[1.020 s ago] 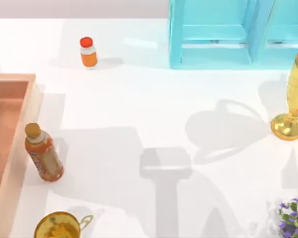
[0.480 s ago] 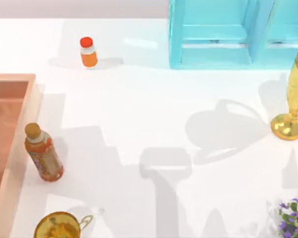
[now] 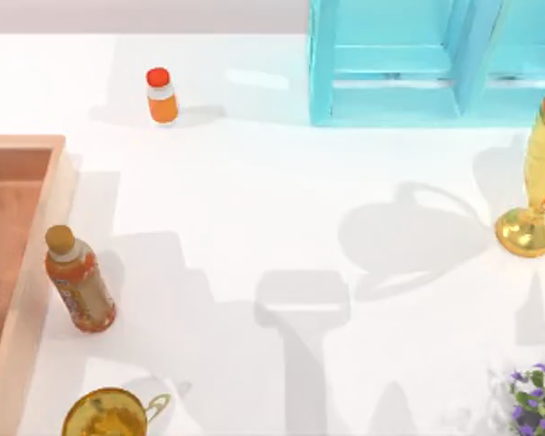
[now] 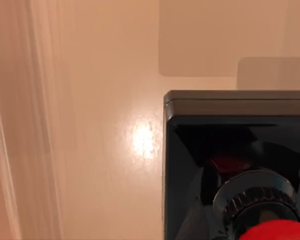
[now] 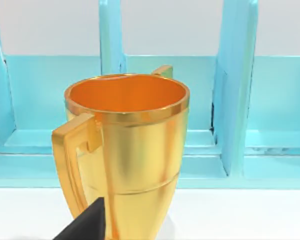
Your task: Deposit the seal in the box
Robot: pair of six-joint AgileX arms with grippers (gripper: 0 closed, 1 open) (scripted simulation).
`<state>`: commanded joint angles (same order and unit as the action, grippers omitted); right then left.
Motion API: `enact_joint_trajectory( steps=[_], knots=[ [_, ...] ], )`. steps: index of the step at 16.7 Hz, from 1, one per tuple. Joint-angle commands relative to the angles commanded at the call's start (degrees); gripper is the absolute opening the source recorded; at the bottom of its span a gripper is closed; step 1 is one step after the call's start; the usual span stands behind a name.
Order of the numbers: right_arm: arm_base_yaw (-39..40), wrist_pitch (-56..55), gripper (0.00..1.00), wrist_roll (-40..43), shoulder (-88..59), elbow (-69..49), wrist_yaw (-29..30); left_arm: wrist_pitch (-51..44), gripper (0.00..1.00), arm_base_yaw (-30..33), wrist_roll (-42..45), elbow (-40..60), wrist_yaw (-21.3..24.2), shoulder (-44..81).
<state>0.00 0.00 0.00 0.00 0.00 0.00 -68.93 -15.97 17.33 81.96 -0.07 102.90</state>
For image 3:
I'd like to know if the light blue rack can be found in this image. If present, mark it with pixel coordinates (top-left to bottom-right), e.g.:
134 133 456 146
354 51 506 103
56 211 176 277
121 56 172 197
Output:
307 0 545 128

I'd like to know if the purple flower potted plant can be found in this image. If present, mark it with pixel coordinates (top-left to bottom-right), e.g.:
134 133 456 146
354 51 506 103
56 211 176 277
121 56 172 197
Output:
490 362 545 436

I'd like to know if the small orange red-capped bottle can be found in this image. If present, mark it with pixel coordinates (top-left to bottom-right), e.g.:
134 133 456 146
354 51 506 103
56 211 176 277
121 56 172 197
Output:
145 67 181 124

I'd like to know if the tall gold trophy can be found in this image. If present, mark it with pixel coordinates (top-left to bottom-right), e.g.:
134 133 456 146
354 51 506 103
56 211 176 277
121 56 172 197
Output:
495 84 545 259

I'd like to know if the orange tea bottle tan cap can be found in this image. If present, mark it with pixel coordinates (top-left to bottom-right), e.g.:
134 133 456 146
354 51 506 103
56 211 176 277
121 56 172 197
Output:
45 224 117 335

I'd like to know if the gold trophy cup with handle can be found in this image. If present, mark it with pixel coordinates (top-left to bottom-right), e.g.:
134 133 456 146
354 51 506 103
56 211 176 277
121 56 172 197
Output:
62 386 173 436

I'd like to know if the shallow salmon-coloured box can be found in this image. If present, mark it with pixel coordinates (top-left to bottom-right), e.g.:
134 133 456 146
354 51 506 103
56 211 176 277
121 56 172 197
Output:
0 134 67 436

